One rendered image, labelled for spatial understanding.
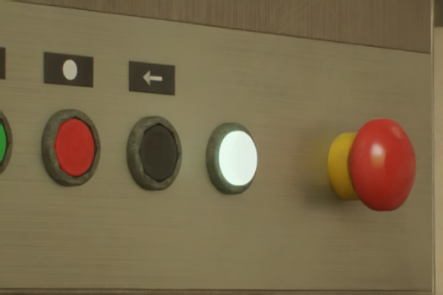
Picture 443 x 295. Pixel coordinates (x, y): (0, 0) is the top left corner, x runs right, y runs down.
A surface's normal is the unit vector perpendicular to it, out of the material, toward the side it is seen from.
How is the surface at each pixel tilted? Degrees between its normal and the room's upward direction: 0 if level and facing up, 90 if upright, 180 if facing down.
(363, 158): 87
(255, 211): 90
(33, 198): 90
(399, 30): 90
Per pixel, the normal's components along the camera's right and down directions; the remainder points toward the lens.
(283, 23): 0.76, -0.04
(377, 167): 0.33, -0.03
